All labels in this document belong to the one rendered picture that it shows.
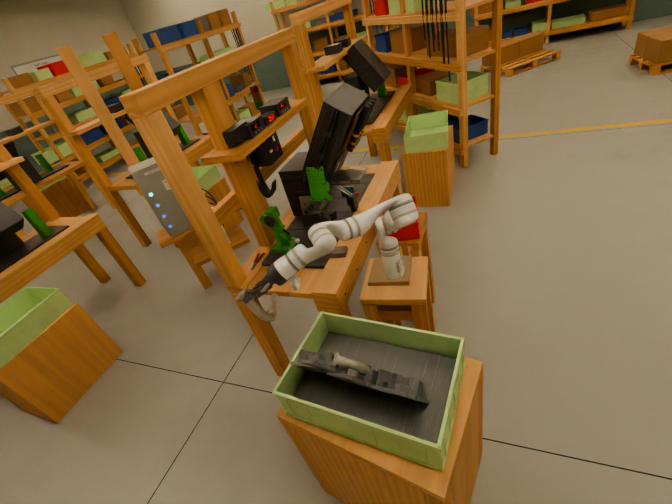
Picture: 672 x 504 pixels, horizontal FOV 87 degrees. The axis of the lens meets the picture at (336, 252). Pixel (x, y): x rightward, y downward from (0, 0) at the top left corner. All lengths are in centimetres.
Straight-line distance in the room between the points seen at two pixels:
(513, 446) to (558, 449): 21
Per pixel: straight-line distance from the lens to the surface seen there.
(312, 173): 220
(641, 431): 250
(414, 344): 153
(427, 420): 138
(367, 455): 142
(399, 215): 123
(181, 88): 191
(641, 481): 238
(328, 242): 110
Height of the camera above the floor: 208
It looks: 35 degrees down
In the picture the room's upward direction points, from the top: 17 degrees counter-clockwise
